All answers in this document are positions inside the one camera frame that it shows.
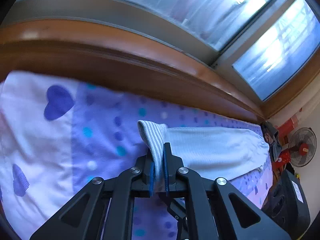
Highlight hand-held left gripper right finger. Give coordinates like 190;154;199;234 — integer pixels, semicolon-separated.
162;142;292;240

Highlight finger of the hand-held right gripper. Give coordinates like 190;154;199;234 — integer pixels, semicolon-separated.
160;196;187;240

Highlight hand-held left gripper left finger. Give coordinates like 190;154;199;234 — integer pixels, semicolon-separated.
29;154;155;240

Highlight grey white striped pants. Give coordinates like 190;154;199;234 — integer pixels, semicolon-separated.
137;120;271;193

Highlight purple dotted bedsheet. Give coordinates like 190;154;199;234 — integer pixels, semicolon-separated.
0;70;274;240

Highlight black speaker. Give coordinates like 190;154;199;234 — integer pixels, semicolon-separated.
261;170;312;230

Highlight red box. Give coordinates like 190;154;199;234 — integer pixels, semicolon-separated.
271;150;292;180

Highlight black electric fan red hub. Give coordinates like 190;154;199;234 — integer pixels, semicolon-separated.
287;127;317;168

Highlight window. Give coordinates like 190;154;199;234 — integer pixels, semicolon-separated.
15;0;320;103

